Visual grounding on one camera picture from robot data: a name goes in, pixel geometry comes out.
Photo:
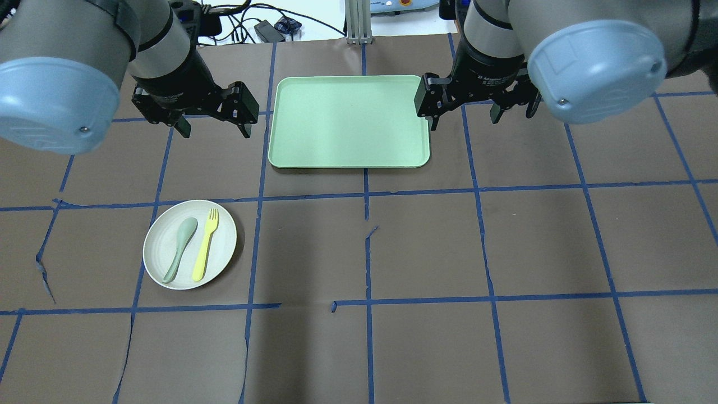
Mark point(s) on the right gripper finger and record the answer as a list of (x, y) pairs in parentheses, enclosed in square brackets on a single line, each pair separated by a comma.
[(432, 99), (523, 94)]

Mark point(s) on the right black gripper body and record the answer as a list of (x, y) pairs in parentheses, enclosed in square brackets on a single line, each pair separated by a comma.
[(487, 66)]

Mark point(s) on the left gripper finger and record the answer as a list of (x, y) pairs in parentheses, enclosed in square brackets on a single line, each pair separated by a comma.
[(243, 108), (182, 126)]

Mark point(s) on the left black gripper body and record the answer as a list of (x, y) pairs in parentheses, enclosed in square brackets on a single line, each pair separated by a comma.
[(175, 83)]

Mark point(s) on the yellow plastic fork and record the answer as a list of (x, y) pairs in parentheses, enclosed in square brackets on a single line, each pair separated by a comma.
[(211, 225)]

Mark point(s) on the white round plate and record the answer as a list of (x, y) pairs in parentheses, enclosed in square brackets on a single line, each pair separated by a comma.
[(160, 241)]

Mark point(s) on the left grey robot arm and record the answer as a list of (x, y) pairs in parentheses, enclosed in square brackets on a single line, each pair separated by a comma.
[(64, 63)]

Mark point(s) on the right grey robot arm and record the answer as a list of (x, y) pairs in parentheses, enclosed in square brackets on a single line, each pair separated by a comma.
[(585, 60)]

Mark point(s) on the light green tray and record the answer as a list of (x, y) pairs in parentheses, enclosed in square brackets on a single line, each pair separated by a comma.
[(348, 122)]

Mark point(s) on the black power adapter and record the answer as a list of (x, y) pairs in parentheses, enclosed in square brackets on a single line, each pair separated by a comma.
[(267, 33)]

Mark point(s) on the grey-green spoon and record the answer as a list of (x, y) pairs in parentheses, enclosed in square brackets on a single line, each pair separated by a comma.
[(184, 234)]

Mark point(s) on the grey control box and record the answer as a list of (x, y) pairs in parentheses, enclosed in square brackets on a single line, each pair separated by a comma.
[(381, 8)]

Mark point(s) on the aluminium frame post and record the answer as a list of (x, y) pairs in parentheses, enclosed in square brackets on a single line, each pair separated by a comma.
[(357, 19)]

